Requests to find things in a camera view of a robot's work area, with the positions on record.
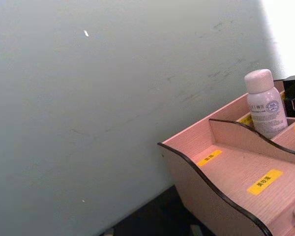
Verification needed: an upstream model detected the pink wooden desk organizer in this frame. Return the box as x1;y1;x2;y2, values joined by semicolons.
157;79;295;236

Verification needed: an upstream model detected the black table cloth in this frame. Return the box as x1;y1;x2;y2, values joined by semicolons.
98;184;213;236

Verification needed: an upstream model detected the small white spray bottle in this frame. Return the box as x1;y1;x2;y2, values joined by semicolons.
244;69;289;140

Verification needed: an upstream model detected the black box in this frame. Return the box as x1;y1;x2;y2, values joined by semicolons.
283;74;295;118

